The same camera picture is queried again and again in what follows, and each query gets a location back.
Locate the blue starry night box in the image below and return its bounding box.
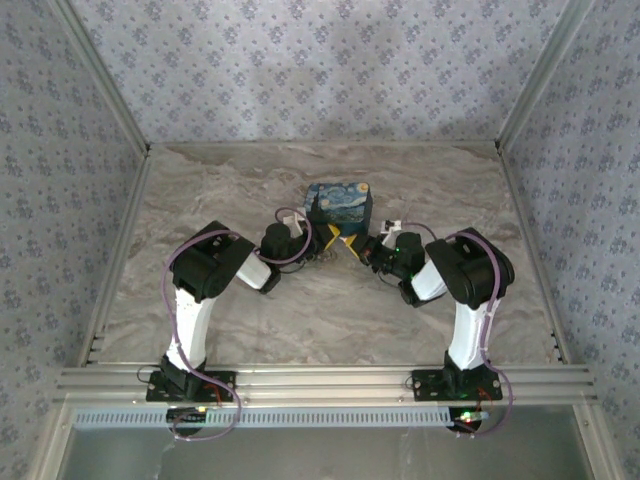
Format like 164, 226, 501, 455
304, 181, 374, 238

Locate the aluminium table side rail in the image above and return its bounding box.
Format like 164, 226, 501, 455
498, 149, 572, 365
77, 153, 152, 367

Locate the aluminium mounting rail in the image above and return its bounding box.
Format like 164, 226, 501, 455
54, 363, 599, 405

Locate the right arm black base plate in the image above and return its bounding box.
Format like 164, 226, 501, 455
412, 368, 504, 402

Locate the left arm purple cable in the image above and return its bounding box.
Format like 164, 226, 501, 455
159, 206, 314, 442

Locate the grey slotted cable duct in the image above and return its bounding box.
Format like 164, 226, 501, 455
73, 405, 452, 430

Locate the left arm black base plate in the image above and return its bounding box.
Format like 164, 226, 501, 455
146, 370, 237, 403

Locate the aluminium frame post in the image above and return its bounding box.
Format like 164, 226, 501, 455
495, 0, 597, 152
49, 0, 152, 157

